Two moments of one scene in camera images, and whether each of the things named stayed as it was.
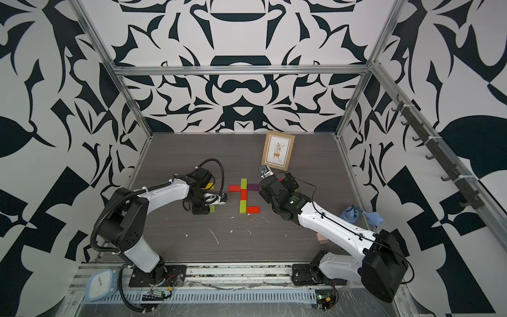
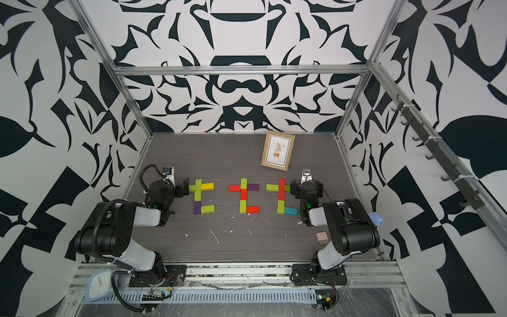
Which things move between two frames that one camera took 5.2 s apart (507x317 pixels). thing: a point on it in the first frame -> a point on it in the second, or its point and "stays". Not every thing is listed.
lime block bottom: (243, 207) stays
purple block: (253, 187) stays
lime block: (243, 183) stays
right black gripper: (263, 195) -> (296, 189)
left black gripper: (200, 210) -> (180, 193)
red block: (234, 188) stays
